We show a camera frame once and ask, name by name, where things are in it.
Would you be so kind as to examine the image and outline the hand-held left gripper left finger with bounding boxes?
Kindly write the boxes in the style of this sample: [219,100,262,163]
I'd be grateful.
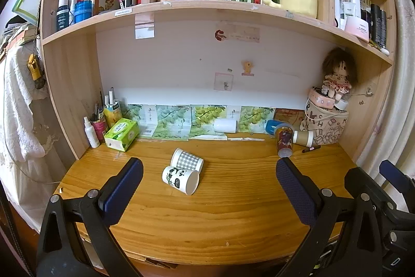
[36,158,144,277]

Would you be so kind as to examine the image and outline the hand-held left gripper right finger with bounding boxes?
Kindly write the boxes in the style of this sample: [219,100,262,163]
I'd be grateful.
[275,157,383,277]

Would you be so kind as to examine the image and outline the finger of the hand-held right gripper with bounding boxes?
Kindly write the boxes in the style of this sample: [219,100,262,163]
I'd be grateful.
[380,160,415,211]
[344,167,394,216]

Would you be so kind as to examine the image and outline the panda print paper cup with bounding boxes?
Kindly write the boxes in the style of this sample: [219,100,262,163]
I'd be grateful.
[162,166,200,196]

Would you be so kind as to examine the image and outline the grey plaid paper cup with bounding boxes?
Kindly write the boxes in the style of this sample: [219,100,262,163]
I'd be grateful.
[170,148,204,173]

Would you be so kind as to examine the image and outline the dark red paper cup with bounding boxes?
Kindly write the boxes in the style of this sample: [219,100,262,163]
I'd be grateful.
[275,123,295,158]

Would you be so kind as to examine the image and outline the brown paper cup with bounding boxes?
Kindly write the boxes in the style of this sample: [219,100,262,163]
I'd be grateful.
[293,130,314,146]

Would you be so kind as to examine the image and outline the blue cup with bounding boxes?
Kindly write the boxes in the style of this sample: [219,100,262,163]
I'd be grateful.
[265,120,282,136]

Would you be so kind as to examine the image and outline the plain white paper cup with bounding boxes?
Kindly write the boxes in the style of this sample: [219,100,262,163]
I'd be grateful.
[213,119,238,134]

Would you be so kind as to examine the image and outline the green tissue box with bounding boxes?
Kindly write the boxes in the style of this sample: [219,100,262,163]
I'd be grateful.
[104,118,140,152]

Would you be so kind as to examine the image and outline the letter printed fabric bag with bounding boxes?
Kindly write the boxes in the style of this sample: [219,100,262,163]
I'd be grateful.
[299,97,350,146]

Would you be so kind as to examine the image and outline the white spray bottle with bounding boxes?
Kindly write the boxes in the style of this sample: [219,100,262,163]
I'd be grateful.
[83,117,100,148]

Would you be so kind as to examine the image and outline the pink pen holder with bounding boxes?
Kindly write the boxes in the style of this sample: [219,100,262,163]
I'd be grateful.
[91,119,109,144]

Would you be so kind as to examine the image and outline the brown printed box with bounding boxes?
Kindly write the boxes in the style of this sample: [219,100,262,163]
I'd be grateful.
[274,108,306,132]

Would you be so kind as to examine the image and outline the green leaf printed card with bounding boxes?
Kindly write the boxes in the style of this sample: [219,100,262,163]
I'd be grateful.
[189,105,228,137]
[125,104,158,135]
[238,106,276,134]
[152,105,192,138]

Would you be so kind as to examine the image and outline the pale patterned curtain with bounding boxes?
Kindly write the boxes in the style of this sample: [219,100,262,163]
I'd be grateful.
[355,0,415,182]

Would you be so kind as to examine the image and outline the pink round box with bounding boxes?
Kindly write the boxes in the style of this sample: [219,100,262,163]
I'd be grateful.
[308,87,336,110]

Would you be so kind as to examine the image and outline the brown haired doll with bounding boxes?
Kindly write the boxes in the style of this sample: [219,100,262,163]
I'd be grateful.
[320,48,358,100]

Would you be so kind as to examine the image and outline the white lace cloth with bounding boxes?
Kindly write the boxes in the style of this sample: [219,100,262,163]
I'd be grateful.
[0,45,54,164]

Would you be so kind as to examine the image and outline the black cosmetic bottles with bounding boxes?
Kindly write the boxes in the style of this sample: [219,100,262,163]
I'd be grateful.
[370,4,388,49]

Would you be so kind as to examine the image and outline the pink cosmetic jar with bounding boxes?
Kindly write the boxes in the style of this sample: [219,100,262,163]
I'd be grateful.
[344,17,370,42]

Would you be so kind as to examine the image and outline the yellow hanging toy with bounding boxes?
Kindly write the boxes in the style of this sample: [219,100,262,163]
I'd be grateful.
[27,53,42,82]

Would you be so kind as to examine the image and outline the white cosmetic tube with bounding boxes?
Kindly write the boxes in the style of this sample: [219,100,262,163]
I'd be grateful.
[344,0,361,25]

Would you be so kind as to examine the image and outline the blue jar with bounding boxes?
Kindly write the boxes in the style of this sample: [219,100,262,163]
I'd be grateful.
[74,1,95,24]

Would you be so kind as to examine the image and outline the dark blue bottle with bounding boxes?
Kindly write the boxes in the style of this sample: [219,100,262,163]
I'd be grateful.
[56,0,71,32]

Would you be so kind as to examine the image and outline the small white bottle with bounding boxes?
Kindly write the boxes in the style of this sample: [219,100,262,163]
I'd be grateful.
[69,0,79,25]

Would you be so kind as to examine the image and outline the wooden bookshelf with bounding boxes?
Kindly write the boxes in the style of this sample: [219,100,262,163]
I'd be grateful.
[39,0,398,164]

